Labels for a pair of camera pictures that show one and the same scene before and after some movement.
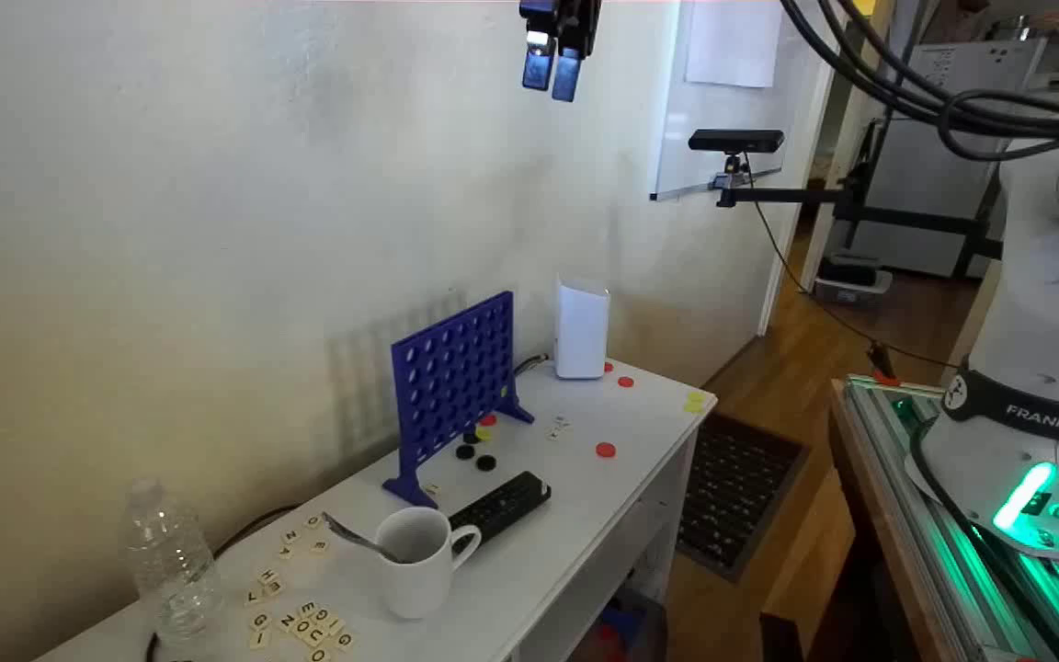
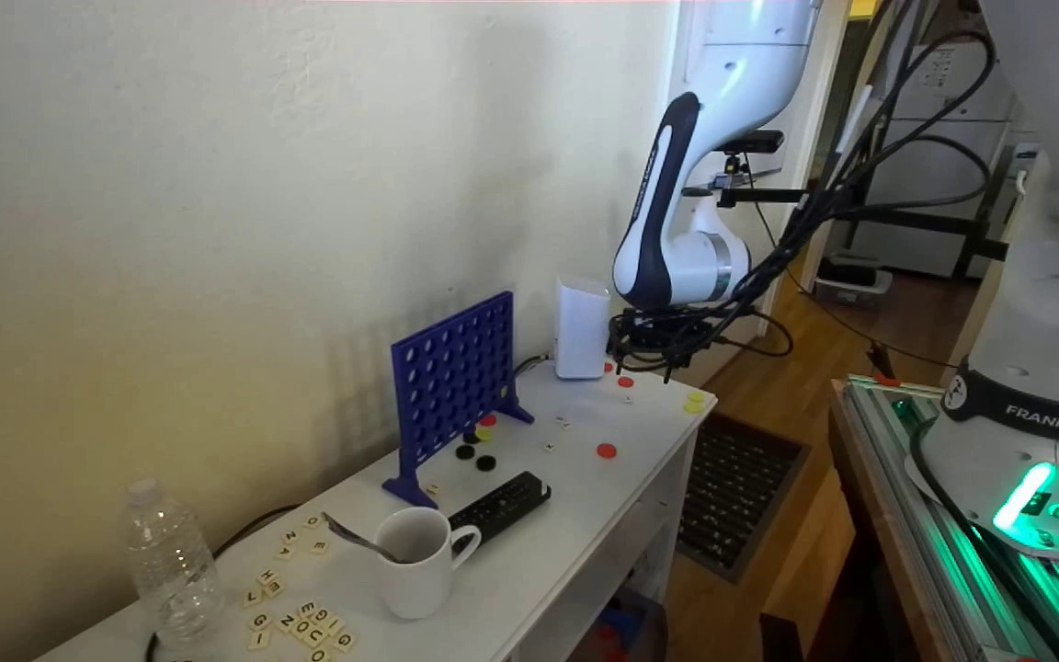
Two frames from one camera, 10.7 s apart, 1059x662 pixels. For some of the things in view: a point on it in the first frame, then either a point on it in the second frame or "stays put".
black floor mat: [739, 473] stays put
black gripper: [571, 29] to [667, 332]
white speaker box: [582, 328] stays put
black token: [488, 463] stays put
